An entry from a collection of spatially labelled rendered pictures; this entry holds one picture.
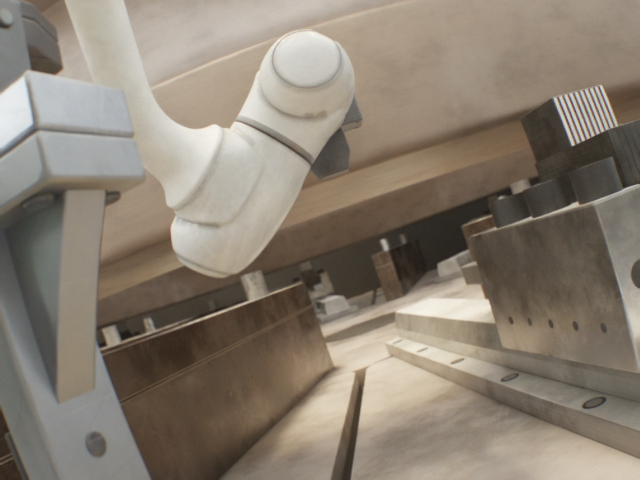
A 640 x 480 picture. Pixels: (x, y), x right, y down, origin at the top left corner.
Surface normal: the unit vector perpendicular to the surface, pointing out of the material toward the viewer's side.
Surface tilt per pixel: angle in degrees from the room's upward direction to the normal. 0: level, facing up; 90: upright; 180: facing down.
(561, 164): 90
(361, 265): 90
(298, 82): 95
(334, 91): 145
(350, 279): 90
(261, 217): 124
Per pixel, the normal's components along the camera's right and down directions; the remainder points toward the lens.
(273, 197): 0.62, 0.31
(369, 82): 0.03, -0.04
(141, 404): 0.91, -0.33
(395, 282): -0.24, 0.05
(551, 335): -0.94, 0.32
